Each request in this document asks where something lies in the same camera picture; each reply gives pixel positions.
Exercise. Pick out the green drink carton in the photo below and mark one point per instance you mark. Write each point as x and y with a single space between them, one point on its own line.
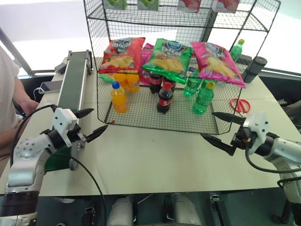
115 3
148 4

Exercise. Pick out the dark power bank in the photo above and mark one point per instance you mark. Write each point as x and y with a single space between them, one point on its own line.
50 86

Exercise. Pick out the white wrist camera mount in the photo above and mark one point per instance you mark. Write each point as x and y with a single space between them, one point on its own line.
63 120
257 124

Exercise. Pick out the grey rounded shape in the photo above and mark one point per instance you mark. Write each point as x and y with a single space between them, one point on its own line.
120 212
184 209

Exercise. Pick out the orange soda bottle blue cap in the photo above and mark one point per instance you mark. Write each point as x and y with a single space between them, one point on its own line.
119 100

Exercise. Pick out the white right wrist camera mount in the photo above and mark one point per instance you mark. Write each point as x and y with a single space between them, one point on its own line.
257 124

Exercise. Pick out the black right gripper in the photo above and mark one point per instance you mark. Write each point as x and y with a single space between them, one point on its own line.
242 140

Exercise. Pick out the dark chair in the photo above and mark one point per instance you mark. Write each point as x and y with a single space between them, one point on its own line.
292 113

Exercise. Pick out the black metal frame leg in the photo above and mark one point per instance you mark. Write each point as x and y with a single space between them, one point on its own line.
217 209
90 216

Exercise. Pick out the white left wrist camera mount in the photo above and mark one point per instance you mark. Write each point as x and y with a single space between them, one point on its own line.
63 120

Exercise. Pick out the red scissors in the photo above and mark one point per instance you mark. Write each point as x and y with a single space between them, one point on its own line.
242 104

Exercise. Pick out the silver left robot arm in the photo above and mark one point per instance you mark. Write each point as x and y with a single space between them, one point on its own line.
22 162

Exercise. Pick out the person in white shirt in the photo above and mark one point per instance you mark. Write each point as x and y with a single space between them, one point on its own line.
7 94

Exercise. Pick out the magenta chips bag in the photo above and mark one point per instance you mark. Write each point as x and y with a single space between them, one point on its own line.
145 56

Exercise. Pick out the black cylinder speaker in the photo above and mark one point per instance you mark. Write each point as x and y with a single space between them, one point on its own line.
254 67

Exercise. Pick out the pink chips bag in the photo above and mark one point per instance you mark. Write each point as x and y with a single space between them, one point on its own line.
217 62

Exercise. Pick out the green bottle yellow-green cap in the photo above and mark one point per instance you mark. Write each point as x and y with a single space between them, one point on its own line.
236 51

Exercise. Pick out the green soda bottle blue cap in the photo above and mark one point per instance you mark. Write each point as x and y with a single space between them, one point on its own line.
191 84

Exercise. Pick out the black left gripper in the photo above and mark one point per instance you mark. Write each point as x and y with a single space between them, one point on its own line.
74 134

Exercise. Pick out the red chips bag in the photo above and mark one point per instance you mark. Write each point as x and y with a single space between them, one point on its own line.
122 55

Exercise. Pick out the green chips bag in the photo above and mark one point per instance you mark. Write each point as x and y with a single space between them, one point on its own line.
168 60

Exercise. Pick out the cola bottle red cap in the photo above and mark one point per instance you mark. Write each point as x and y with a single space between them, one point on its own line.
165 100

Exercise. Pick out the red drink carton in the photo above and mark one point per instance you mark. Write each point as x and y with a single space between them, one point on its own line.
189 5
225 5

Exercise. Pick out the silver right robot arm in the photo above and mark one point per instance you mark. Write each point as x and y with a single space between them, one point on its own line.
282 148

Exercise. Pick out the person's bare forearm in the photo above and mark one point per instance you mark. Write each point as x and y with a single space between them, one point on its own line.
24 97

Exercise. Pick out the gray plastic box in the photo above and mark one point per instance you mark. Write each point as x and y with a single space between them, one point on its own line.
60 68

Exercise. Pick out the green conveyor belt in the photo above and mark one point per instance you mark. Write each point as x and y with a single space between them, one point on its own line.
73 80

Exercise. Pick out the green soda bottle yellow cap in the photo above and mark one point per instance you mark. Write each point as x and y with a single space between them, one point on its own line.
202 100

